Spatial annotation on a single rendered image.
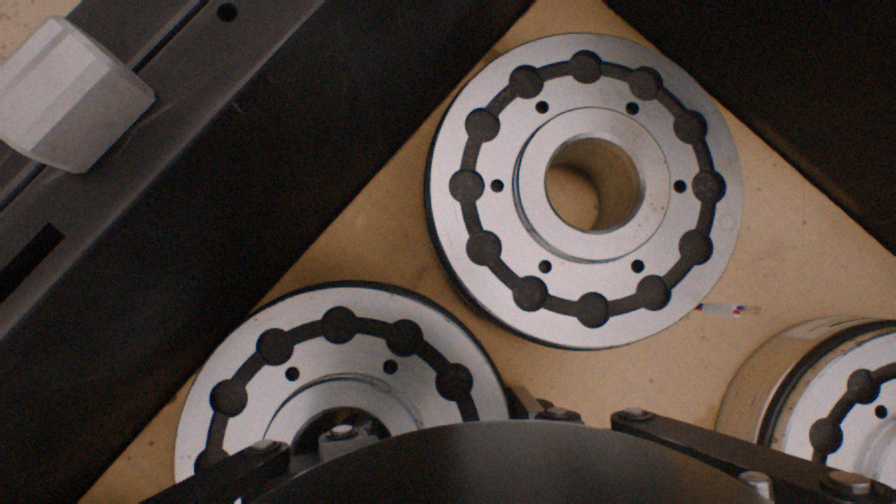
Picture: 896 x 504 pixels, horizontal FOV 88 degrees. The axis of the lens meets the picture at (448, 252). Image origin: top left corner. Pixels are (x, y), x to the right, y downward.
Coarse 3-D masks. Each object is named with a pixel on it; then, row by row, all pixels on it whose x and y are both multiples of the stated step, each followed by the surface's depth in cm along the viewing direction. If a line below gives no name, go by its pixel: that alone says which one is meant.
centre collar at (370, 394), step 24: (312, 384) 14; (336, 384) 13; (360, 384) 14; (384, 384) 14; (288, 408) 13; (312, 408) 13; (336, 408) 13; (360, 408) 13; (384, 408) 14; (408, 408) 14; (288, 432) 13
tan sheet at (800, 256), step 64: (576, 0) 18; (384, 192) 18; (576, 192) 18; (768, 192) 18; (320, 256) 17; (384, 256) 17; (768, 256) 18; (832, 256) 18; (704, 320) 18; (768, 320) 18; (512, 384) 17; (576, 384) 17; (640, 384) 18; (704, 384) 18; (128, 448) 17
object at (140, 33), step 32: (96, 0) 8; (128, 0) 8; (160, 0) 8; (192, 0) 8; (96, 32) 8; (128, 32) 8; (160, 32) 8; (128, 64) 8; (0, 160) 7; (32, 160) 7; (0, 192) 7
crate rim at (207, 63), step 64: (256, 0) 8; (320, 0) 8; (192, 64) 8; (256, 64) 8; (128, 128) 7; (192, 128) 8; (64, 192) 7; (128, 192) 7; (0, 256) 7; (64, 256) 7; (0, 320) 7
